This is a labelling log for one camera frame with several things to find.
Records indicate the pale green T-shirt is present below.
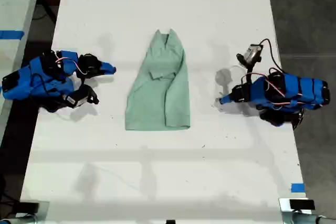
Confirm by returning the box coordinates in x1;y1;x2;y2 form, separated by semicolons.
124;28;191;132

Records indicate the long blue tape strip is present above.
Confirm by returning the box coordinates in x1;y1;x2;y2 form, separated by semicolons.
0;30;25;40

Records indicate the pale side table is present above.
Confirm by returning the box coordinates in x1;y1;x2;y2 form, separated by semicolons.
0;0;45;130

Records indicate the small black box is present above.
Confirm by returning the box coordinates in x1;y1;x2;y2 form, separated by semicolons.
18;202;40;213
289;199;316;210

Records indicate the grey metal pipe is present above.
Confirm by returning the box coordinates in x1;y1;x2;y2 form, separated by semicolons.
0;215;36;224
291;211;336;224

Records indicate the red and white wire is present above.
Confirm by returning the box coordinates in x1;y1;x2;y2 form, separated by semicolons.
263;76;292;107
54;56;89;76

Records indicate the black camera stalk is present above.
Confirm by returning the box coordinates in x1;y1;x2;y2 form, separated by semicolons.
246;63;255;84

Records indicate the black camera box white label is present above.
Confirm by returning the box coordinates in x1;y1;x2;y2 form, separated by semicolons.
62;84;100;109

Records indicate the black and silver camera box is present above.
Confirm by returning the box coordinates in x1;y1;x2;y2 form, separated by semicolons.
236;44;264;67

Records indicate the black camera cable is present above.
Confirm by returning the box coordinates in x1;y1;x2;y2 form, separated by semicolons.
258;38;284;74

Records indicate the metal corner bracket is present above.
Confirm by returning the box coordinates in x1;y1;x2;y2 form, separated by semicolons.
15;200;50;224
278;197;313;224

